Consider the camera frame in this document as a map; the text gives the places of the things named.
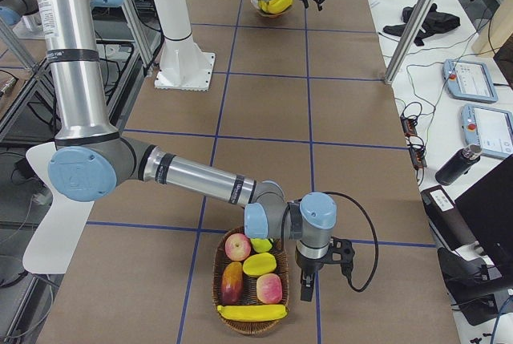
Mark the yellow banana top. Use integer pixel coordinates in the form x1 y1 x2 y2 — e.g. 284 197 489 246
269 0 292 9

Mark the yellow banana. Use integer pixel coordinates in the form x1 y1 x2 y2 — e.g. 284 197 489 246
269 0 292 9
216 304 288 322
256 0 269 14
256 0 293 15

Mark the yellow banana bottom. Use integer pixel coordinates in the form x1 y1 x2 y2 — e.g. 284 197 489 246
216 304 288 322

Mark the grey square plate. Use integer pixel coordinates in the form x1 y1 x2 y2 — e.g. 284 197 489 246
250 0 293 18

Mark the wicker basket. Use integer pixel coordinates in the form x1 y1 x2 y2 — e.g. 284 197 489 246
212 226 289 336

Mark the pink apple lower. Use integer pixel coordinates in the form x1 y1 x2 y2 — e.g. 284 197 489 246
256 273 283 304

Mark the pink apple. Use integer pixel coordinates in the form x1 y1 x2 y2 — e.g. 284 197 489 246
256 273 283 304
224 233 252 261

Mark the yellow lemon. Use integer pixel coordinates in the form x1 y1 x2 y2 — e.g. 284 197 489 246
242 253 277 277

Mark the green pear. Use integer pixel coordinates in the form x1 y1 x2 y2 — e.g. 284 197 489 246
250 238 273 253

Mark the pink apple upper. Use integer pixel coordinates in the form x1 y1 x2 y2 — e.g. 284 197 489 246
224 233 252 261

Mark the red yellow mango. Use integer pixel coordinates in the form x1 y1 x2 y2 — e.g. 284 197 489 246
221 261 243 306

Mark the black cloth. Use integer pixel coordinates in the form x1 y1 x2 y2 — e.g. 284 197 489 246
383 3 460 47

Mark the white pillar base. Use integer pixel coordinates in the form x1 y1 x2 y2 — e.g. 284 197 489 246
154 0 216 91

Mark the black box device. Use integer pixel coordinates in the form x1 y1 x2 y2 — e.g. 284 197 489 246
421 185 478 250

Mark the teach pendant far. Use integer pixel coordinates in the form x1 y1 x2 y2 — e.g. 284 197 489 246
442 59 498 103

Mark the teach pendant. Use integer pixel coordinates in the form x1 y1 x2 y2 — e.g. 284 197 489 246
442 59 498 103
461 104 512 160

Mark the black monitor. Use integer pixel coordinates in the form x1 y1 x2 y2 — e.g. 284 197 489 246
455 156 512 265

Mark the black bottle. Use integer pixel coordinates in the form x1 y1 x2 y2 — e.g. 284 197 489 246
434 144 482 186

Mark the teach pendant near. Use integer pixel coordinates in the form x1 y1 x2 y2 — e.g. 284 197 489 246
461 104 512 160

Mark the white chair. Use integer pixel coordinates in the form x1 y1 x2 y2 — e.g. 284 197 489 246
22 142 94 274

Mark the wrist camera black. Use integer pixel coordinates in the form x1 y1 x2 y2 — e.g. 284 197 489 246
322 237 355 280

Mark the black camera cable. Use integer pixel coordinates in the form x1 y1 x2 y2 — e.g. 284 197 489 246
320 191 380 293

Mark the aluminium frame post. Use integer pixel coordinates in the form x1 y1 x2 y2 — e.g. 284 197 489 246
384 0 434 85

